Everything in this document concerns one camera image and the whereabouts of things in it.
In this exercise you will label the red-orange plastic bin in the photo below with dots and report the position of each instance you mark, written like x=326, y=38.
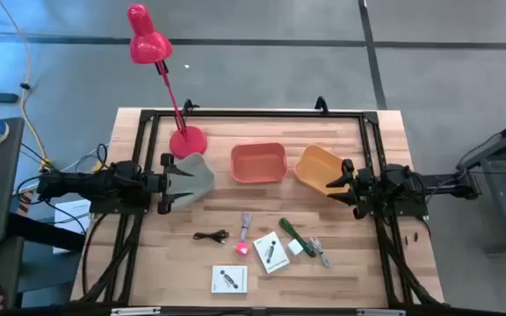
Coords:
x=258, y=163

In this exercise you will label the silver metal bracket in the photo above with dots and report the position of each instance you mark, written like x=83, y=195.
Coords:
x=135, y=311
x=381, y=312

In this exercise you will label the silver metal clip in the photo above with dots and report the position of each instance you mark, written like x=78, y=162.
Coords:
x=319, y=248

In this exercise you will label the grey metal stand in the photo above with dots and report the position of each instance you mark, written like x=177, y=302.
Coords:
x=499, y=175

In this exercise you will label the black aluminium table frame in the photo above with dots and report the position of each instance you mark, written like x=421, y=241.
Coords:
x=257, y=113

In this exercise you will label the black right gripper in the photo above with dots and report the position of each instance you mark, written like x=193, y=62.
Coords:
x=363, y=188

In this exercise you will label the yellow plug connector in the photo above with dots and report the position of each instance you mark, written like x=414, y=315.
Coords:
x=97, y=167

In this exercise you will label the white paper sheet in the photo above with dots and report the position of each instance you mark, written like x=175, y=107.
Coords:
x=73, y=210

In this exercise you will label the white cube charger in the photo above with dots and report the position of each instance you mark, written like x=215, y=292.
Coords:
x=295, y=247

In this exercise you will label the orange black striped tape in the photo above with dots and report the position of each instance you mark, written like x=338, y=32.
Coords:
x=24, y=203

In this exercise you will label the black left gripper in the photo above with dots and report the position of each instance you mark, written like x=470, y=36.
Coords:
x=161, y=184

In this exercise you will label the red desk lamp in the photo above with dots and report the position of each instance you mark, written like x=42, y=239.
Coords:
x=147, y=44

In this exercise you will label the white card reader box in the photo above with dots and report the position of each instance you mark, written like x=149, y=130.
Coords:
x=229, y=279
x=271, y=252

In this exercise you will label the grey plastic bin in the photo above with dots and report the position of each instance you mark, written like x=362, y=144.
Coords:
x=198, y=175

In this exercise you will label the yellow plastic bin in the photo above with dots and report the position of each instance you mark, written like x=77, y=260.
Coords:
x=316, y=169

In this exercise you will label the pink plug adapter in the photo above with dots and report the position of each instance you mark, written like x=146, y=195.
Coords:
x=242, y=249

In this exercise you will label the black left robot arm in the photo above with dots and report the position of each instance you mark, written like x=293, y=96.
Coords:
x=86, y=184

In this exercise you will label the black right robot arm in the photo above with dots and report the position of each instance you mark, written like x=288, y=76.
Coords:
x=411, y=186

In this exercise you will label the black bench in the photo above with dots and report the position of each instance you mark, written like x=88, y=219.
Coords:
x=46, y=232

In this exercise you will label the black table clamp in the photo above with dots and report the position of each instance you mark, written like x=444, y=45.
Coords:
x=321, y=105
x=188, y=107

